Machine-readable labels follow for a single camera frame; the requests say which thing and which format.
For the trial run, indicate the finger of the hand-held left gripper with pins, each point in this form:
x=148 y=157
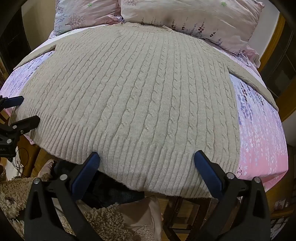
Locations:
x=25 y=124
x=13 y=101

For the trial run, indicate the dark cloth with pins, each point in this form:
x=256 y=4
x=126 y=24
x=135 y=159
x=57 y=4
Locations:
x=111 y=187

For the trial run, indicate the beige shaggy rug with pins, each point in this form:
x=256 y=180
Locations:
x=101 y=220

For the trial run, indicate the dark wooden nightstand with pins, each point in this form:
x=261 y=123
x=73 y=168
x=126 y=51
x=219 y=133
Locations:
x=10 y=44

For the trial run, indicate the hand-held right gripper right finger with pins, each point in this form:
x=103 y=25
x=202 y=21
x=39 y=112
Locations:
x=208 y=172

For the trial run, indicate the floral pink bed sheet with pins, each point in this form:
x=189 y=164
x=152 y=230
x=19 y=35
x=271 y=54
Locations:
x=261 y=139

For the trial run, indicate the floral pink pillow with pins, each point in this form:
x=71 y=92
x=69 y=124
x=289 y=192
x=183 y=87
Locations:
x=194 y=18
x=78 y=14

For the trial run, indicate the wooden stool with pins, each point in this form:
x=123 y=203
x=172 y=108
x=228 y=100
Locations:
x=185 y=215

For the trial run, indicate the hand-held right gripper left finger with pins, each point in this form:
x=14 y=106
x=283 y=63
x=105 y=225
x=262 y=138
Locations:
x=86 y=172

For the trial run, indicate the wooden cabinet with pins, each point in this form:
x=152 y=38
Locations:
x=277 y=69

